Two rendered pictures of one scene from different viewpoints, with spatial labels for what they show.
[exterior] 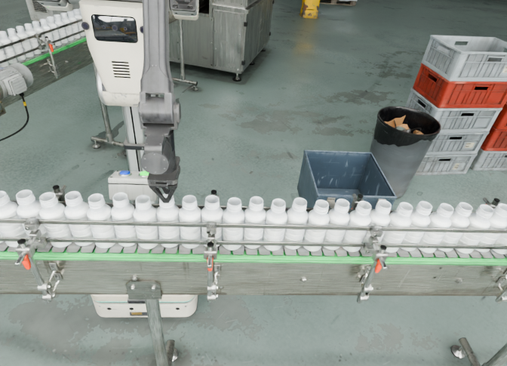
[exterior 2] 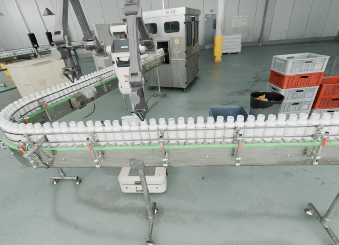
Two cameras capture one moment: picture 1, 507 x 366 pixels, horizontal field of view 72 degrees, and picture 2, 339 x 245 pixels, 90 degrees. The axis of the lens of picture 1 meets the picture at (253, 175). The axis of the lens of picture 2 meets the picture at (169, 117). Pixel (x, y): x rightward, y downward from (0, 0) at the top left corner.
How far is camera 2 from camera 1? 0.26 m
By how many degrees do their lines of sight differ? 13
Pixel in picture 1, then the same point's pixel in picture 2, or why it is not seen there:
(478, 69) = (300, 67)
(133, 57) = not seen: hidden behind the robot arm
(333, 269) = (221, 151)
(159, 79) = (135, 67)
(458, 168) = not seen: hidden behind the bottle
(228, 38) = (178, 72)
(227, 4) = (177, 58)
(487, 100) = (309, 83)
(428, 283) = (272, 157)
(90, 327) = (119, 197)
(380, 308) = (261, 189)
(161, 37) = (135, 51)
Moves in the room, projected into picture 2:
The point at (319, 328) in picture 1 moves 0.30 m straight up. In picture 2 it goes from (228, 199) to (231, 179)
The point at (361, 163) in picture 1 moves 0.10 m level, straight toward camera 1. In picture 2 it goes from (238, 111) to (236, 115)
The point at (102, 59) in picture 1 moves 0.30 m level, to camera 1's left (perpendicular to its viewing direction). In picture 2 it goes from (120, 75) to (90, 76)
